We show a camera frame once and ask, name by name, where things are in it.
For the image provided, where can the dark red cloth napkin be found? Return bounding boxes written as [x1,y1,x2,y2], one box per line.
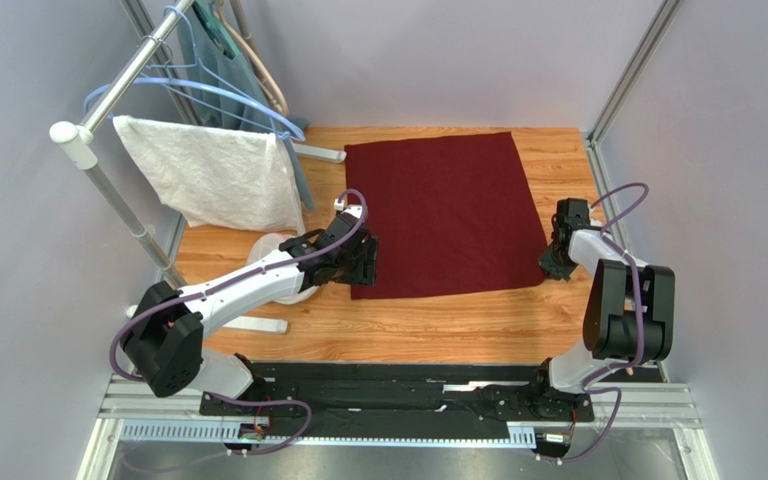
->
[344,132,547,300]

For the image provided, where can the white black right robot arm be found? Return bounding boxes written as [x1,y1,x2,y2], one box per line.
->
[529,198,676,419]

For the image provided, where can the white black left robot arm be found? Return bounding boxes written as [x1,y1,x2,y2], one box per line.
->
[110,226,379,399]

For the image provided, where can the white mesh laundry bag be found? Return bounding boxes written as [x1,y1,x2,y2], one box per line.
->
[246,233,320,305]

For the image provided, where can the white towel on rack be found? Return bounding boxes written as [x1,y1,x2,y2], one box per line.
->
[112,115,306,233]

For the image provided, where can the beige wooden hanger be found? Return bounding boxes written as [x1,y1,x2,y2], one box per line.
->
[213,0,290,114]

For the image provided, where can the teal garment on hanger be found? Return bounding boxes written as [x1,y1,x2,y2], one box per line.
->
[176,0,317,213]

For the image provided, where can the metal clothes drying rack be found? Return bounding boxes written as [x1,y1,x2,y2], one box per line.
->
[49,0,347,335]

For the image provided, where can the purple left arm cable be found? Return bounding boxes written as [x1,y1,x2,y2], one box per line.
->
[108,188,370,457]

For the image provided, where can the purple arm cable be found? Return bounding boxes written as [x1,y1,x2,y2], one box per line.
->
[533,182,652,465]
[108,188,370,457]

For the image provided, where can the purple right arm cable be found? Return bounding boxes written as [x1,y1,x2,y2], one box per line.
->
[533,182,652,465]

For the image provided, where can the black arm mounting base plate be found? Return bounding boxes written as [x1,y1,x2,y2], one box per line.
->
[137,359,665,444]

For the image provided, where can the aluminium frame rail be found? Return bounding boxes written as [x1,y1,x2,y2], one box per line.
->
[77,377,719,479]

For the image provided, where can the blue wire hanger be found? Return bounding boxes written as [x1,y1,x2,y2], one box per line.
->
[81,1,306,142]

